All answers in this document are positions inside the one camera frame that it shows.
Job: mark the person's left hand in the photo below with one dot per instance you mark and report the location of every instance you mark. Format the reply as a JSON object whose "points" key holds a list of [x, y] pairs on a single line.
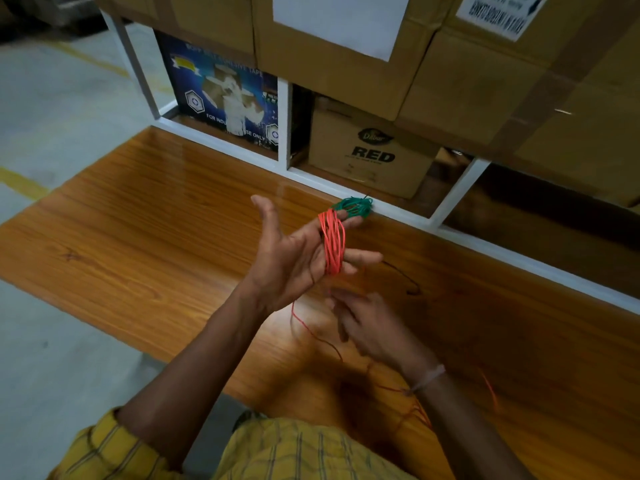
{"points": [[285, 267]]}

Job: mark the person's right hand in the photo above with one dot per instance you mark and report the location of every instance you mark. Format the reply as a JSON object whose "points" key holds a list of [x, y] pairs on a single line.
{"points": [[382, 332]]}

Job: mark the person's left middle finger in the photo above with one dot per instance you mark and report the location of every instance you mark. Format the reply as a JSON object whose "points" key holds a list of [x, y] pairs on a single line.
{"points": [[362, 257]]}

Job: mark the person's left thumb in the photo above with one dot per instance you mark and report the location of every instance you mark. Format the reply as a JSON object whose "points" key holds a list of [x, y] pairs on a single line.
{"points": [[267, 219]]}

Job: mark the person's right fingers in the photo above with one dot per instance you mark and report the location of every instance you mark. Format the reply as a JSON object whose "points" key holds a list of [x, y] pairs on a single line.
{"points": [[345, 309]]}

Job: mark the person's right forearm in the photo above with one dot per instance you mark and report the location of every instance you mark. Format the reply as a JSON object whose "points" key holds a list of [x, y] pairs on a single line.
{"points": [[465, 434]]}

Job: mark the person's left forearm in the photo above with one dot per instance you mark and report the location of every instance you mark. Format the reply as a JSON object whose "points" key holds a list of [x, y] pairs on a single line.
{"points": [[200, 374]]}

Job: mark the pale thread wristband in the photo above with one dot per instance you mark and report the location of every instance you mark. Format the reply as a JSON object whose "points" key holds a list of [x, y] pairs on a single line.
{"points": [[426, 379]]}

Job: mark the small printed cardboard box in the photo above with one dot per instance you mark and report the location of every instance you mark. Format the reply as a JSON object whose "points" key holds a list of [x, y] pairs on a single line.
{"points": [[367, 149]]}

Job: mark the blue printed carton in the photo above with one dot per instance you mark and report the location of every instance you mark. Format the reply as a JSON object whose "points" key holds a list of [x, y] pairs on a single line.
{"points": [[220, 94]]}

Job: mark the yellow plaid shirt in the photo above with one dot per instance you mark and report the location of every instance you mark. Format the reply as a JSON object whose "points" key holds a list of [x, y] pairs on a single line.
{"points": [[280, 452]]}

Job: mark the cardboard box with paper sheet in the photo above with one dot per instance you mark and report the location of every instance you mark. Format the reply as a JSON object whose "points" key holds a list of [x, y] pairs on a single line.
{"points": [[340, 79]]}

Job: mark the white paper sheet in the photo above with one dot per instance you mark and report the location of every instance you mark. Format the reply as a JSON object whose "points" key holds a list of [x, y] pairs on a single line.
{"points": [[345, 22]]}

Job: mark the plain cardboard box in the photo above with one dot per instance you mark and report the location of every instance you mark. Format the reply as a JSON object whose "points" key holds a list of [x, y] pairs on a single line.
{"points": [[200, 17]]}

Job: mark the large taped cardboard box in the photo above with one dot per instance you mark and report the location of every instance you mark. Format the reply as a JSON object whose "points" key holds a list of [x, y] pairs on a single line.
{"points": [[545, 109]]}

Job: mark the white printed label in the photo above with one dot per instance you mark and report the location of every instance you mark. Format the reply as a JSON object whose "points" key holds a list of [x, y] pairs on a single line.
{"points": [[500, 12]]}

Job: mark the white metal shelf frame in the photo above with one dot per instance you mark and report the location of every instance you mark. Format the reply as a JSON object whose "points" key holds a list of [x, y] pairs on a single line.
{"points": [[283, 122]]}

